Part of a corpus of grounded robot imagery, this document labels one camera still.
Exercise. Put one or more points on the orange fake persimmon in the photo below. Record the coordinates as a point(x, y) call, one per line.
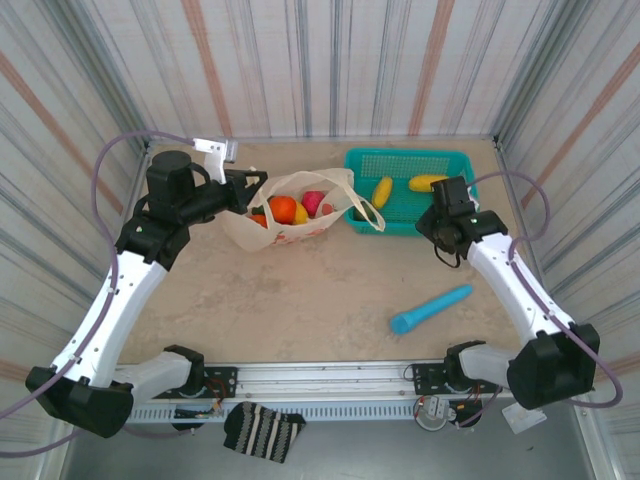
point(259, 221)

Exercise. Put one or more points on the round fake orange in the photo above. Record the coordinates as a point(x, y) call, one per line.
point(282, 210)

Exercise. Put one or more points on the cream orange-print plastic bag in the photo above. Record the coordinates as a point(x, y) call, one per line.
point(255, 237)

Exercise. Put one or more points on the smooth yellow fake mango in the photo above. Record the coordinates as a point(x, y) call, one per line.
point(301, 216)

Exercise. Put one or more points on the pink fake fruit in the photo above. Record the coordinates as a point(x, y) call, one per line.
point(312, 201)

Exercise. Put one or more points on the teal plastic mesh basket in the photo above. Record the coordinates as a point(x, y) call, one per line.
point(400, 162)

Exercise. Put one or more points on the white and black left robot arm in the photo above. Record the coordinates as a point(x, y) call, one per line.
point(115, 310)

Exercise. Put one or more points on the green fake fruit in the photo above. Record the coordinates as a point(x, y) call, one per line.
point(364, 212)

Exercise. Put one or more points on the blue foam tube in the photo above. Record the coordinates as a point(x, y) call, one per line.
point(415, 317)

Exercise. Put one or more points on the round silver connector box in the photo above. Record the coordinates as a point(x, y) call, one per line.
point(432, 407)

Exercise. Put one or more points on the white card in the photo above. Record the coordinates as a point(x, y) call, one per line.
point(525, 422)

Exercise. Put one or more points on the black striped sock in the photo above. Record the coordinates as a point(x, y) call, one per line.
point(260, 430)

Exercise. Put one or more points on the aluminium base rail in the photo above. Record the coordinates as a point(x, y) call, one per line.
point(325, 375)

